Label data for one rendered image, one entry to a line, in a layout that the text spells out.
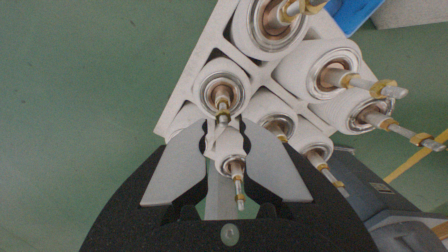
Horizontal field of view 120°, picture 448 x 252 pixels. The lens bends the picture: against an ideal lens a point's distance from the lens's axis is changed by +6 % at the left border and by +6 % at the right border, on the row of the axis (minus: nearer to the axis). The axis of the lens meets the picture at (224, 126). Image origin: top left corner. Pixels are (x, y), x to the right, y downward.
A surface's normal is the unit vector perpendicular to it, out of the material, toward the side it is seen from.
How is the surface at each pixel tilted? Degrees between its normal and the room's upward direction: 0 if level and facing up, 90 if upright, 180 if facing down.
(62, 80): 0
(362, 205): 90
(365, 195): 90
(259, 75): 0
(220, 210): 90
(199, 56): 0
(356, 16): 88
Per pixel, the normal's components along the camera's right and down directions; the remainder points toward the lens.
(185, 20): 0.03, 0.52
